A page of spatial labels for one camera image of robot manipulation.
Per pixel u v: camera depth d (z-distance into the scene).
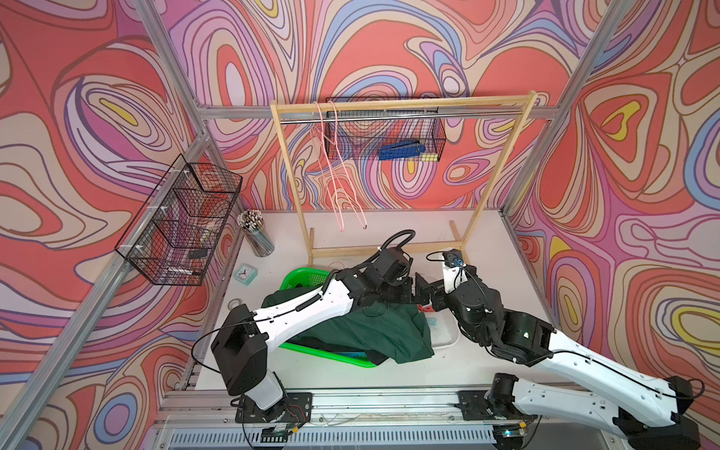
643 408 0.40
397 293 0.65
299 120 0.59
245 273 0.98
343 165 1.08
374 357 0.70
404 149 0.91
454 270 0.54
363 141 1.01
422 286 0.59
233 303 0.93
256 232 0.95
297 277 0.89
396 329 0.70
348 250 1.01
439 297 0.58
